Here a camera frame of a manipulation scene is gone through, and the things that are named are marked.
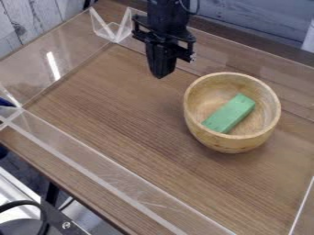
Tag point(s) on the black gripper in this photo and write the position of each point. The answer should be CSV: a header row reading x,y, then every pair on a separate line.
x,y
162,30

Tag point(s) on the green rectangular block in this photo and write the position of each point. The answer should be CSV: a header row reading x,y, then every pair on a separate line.
x,y
231,114

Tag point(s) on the light wooden bowl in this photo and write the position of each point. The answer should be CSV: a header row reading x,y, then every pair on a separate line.
x,y
209,93

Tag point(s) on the blue object at left edge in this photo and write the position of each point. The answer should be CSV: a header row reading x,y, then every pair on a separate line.
x,y
5,102

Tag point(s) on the clear acrylic front barrier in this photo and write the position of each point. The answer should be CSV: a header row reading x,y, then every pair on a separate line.
x,y
138,207

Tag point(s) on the black metal table leg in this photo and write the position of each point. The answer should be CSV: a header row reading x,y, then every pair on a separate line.
x,y
61,224

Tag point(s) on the clear acrylic corner bracket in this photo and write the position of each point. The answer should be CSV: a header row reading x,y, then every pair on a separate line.
x,y
114,32

